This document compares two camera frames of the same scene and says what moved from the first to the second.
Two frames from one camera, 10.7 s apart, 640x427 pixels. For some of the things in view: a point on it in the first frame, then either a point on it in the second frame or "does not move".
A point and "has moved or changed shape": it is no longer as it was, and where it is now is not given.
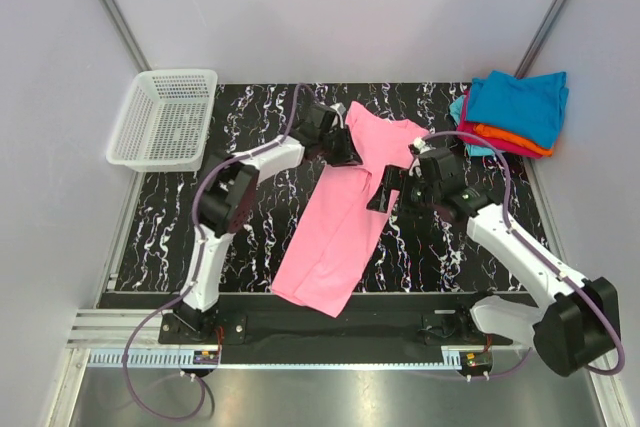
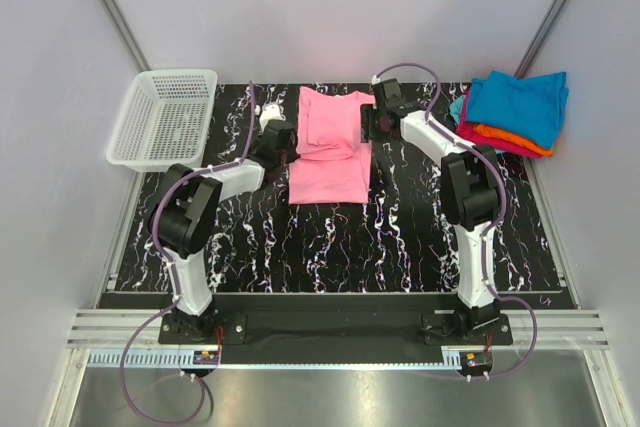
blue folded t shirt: x=531 y=106 does not move
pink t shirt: x=338 y=236 has moved or changed shape
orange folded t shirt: x=521 y=141 does not move
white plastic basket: x=166 y=121 does not move
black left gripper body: x=336 y=148 → x=288 y=156
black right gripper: x=393 y=178 → x=367 y=113
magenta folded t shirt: x=497 y=144 does not move
